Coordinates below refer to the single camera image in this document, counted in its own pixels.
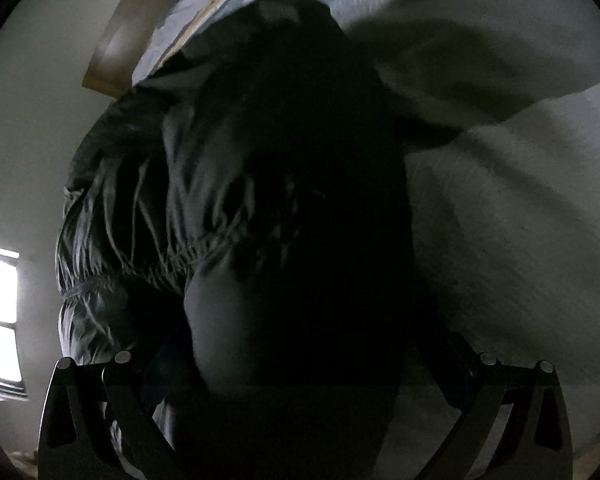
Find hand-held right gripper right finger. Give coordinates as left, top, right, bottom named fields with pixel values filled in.
left=445, top=334, right=577, bottom=480

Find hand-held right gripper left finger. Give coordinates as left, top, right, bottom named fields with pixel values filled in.
left=37, top=350, right=182, bottom=480

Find black puffer jacket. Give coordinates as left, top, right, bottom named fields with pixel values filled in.
left=55, top=0, right=467, bottom=480

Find wooden headboard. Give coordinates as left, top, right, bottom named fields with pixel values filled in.
left=82, top=0, right=222, bottom=99

